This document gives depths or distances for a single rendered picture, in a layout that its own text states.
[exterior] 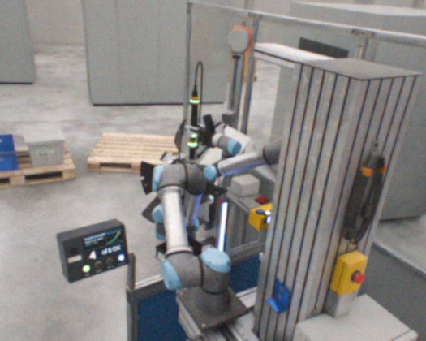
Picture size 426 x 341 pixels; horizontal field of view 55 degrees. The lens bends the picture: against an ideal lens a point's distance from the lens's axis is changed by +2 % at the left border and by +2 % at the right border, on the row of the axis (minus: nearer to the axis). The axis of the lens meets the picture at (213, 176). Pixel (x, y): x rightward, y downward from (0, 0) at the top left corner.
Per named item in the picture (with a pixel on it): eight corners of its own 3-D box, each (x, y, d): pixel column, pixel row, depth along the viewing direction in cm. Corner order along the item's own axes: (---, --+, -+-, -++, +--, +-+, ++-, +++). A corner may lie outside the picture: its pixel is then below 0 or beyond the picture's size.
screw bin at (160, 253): (182, 241, 242) (182, 231, 239) (203, 253, 233) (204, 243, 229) (154, 256, 227) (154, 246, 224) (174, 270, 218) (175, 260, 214)
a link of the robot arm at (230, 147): (231, 158, 202) (233, 143, 198) (216, 151, 209) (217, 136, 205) (242, 155, 207) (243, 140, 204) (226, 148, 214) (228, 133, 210)
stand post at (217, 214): (210, 293, 320) (221, 161, 270) (217, 300, 314) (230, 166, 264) (205, 295, 318) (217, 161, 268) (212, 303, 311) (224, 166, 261)
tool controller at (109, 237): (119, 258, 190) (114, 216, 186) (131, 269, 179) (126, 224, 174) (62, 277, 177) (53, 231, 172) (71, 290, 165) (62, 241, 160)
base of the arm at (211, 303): (238, 307, 165) (240, 287, 161) (205, 319, 158) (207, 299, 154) (218, 284, 177) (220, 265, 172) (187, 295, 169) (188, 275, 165)
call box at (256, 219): (268, 217, 243) (270, 202, 239) (279, 226, 236) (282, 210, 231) (247, 224, 235) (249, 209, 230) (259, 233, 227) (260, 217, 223)
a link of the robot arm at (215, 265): (233, 290, 159) (236, 262, 153) (200, 295, 156) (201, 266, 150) (224, 270, 170) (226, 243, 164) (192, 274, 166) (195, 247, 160)
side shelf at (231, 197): (243, 186, 309) (243, 183, 308) (274, 208, 283) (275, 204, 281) (217, 193, 296) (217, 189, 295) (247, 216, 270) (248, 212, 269)
